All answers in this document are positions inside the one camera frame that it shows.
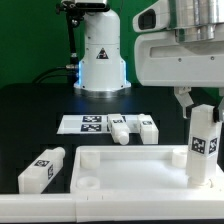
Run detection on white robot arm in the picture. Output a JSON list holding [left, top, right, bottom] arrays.
[[74, 0, 224, 96]]

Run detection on black camera on stand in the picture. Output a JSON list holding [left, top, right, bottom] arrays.
[[56, 0, 110, 84]]

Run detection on black cables behind base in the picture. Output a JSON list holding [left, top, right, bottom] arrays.
[[32, 64, 81, 84]]

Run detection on white desk top tray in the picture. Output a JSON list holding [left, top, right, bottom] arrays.
[[70, 145, 224, 198]]

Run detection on white marker sheet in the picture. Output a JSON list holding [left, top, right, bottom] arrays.
[[57, 115, 138, 134]]

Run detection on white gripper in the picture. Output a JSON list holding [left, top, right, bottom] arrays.
[[134, 28, 224, 119]]

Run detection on white front fence bar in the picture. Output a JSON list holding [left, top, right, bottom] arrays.
[[0, 191, 224, 223]]

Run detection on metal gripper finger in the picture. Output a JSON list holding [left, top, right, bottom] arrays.
[[213, 87, 224, 122]]

